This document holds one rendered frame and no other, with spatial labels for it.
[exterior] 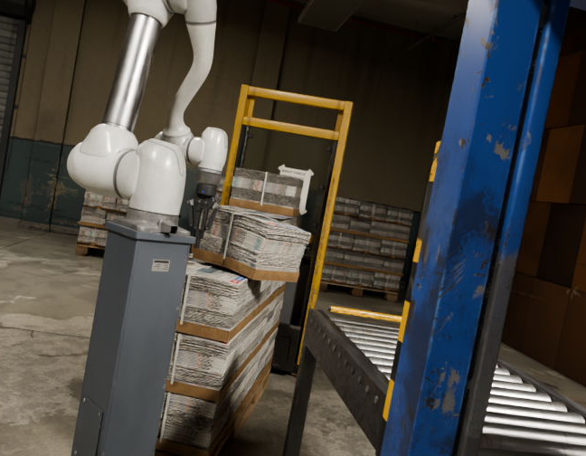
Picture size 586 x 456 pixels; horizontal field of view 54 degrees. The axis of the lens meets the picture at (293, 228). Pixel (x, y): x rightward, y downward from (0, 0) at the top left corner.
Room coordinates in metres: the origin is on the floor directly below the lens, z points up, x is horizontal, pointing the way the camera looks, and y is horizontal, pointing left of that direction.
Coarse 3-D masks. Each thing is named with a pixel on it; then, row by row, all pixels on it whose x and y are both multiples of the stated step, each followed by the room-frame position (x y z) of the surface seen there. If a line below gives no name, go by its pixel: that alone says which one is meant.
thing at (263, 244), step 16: (240, 224) 2.32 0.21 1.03; (256, 224) 2.27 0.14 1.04; (272, 224) 2.25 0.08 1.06; (288, 224) 2.50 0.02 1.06; (240, 240) 2.30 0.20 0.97; (256, 240) 2.25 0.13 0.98; (272, 240) 2.27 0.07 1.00; (288, 240) 2.35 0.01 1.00; (304, 240) 2.42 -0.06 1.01; (240, 256) 2.29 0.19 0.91; (256, 256) 2.24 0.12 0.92; (272, 256) 2.30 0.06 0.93; (288, 256) 2.38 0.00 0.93
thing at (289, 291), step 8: (304, 256) 3.96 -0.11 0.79; (304, 264) 3.93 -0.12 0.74; (304, 272) 3.93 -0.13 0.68; (304, 280) 3.92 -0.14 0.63; (288, 288) 3.94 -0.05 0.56; (296, 288) 3.93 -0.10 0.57; (304, 288) 3.92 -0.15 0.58; (288, 296) 3.94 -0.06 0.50; (296, 296) 3.93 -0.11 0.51; (304, 296) 3.92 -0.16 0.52; (288, 304) 3.93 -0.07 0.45; (296, 304) 3.93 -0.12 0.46; (280, 312) 3.94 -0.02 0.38; (288, 312) 3.93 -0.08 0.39; (296, 312) 3.93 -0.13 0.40; (280, 320) 3.94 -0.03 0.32; (288, 320) 3.93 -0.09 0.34; (296, 320) 3.93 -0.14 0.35
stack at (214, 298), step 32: (192, 256) 2.60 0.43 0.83; (192, 288) 2.12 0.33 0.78; (224, 288) 2.11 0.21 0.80; (256, 288) 2.54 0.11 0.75; (192, 320) 2.12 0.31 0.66; (224, 320) 2.11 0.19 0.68; (256, 320) 2.65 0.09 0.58; (192, 352) 2.12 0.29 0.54; (224, 352) 2.11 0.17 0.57; (192, 384) 2.12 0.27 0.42; (224, 384) 2.19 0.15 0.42; (192, 416) 2.11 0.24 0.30; (224, 416) 2.32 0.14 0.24; (224, 448) 2.51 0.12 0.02
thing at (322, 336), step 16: (320, 320) 1.85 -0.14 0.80; (304, 336) 2.02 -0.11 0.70; (320, 336) 1.81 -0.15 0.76; (336, 336) 1.67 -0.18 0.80; (320, 352) 1.77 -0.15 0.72; (336, 352) 1.60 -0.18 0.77; (352, 352) 1.51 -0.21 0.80; (336, 368) 1.57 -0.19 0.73; (352, 368) 1.43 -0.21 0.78; (368, 368) 1.38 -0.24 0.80; (336, 384) 1.55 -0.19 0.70; (352, 384) 1.42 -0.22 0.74; (368, 384) 1.31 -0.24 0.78; (384, 384) 1.28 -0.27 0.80; (352, 400) 1.40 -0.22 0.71; (368, 400) 1.29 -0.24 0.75; (384, 400) 1.20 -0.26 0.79; (368, 416) 1.27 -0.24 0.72; (368, 432) 1.25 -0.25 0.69
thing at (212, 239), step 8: (208, 216) 2.44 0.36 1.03; (216, 216) 2.40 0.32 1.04; (224, 216) 2.38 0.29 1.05; (200, 224) 2.46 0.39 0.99; (216, 224) 2.40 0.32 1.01; (224, 224) 2.37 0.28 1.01; (208, 232) 2.42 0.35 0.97; (216, 232) 2.39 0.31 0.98; (224, 232) 2.36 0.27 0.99; (208, 240) 2.41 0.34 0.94; (216, 240) 2.38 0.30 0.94; (200, 248) 2.43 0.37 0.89; (208, 248) 2.40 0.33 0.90; (216, 248) 2.37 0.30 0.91; (216, 264) 2.37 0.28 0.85
